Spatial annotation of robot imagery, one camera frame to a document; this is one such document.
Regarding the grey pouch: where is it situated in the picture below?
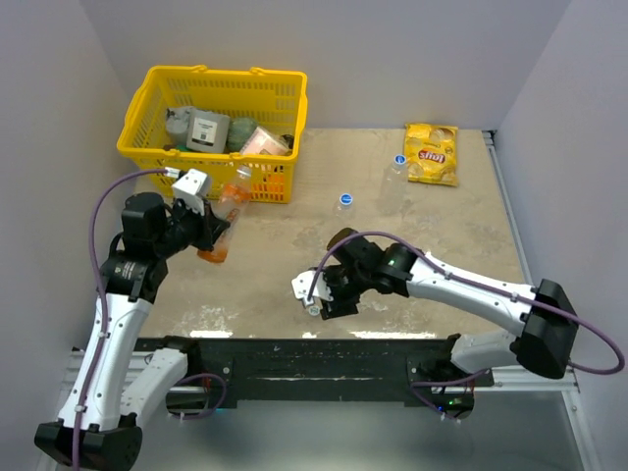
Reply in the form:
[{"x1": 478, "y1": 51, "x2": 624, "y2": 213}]
[{"x1": 165, "y1": 106, "x2": 195, "y2": 145}]

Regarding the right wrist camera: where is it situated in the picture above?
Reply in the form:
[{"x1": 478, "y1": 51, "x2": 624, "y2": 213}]
[{"x1": 290, "y1": 269, "x2": 333, "y2": 311}]

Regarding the clear bottle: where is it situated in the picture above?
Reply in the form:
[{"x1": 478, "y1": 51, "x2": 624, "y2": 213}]
[
  {"x1": 378, "y1": 155, "x2": 408, "y2": 215},
  {"x1": 332, "y1": 202, "x2": 355, "y2": 233}
]

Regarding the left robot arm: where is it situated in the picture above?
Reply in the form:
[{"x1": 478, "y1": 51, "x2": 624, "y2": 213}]
[{"x1": 34, "y1": 192, "x2": 229, "y2": 470}]

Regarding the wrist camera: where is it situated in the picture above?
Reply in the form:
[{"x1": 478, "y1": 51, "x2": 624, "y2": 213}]
[
  {"x1": 290, "y1": 269, "x2": 333, "y2": 311},
  {"x1": 172, "y1": 169, "x2": 212, "y2": 216}
]

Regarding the blue bottle cap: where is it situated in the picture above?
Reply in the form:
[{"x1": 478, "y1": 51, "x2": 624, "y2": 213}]
[{"x1": 339, "y1": 193, "x2": 353, "y2": 206}]

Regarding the yellow chips bag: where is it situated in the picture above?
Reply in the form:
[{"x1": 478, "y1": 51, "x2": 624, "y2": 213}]
[{"x1": 403, "y1": 123, "x2": 458, "y2": 186}]

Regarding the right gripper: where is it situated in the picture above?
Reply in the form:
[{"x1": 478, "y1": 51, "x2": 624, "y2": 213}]
[{"x1": 318, "y1": 265, "x2": 372, "y2": 319}]

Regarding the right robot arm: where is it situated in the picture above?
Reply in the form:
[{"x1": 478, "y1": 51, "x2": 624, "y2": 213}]
[{"x1": 305, "y1": 228, "x2": 578, "y2": 386}]

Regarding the orange drink bottle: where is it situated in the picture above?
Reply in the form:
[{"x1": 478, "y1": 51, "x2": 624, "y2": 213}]
[{"x1": 197, "y1": 165, "x2": 252, "y2": 264}]

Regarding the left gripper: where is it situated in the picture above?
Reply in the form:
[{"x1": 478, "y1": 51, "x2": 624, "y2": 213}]
[{"x1": 155, "y1": 195, "x2": 230, "y2": 258}]

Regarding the green scrub sponge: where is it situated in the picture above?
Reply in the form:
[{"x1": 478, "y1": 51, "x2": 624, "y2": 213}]
[{"x1": 226, "y1": 117, "x2": 258, "y2": 152}]

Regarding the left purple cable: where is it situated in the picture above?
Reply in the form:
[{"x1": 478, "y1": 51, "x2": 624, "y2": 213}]
[{"x1": 72, "y1": 168, "x2": 181, "y2": 470}]

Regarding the purple cable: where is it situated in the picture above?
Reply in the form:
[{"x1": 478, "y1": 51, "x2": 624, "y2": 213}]
[
  {"x1": 306, "y1": 231, "x2": 627, "y2": 376},
  {"x1": 72, "y1": 168, "x2": 181, "y2": 470}
]

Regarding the pink packet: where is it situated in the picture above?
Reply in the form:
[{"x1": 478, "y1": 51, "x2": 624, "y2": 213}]
[{"x1": 239, "y1": 127, "x2": 290, "y2": 156}]

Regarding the yellow plastic basket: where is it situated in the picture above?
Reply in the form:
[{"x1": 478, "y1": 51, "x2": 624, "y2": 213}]
[{"x1": 117, "y1": 65, "x2": 308, "y2": 203}]

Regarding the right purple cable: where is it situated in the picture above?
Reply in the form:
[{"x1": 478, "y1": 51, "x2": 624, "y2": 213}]
[{"x1": 306, "y1": 231, "x2": 627, "y2": 376}]

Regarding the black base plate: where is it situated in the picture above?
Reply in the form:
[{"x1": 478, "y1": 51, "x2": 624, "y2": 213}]
[{"x1": 132, "y1": 336, "x2": 494, "y2": 414}]

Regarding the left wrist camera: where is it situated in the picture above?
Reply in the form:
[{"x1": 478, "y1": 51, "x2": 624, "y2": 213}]
[{"x1": 172, "y1": 169, "x2": 212, "y2": 216}]

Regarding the grey box with label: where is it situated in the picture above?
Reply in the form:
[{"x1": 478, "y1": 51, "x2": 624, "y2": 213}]
[{"x1": 185, "y1": 109, "x2": 231, "y2": 154}]

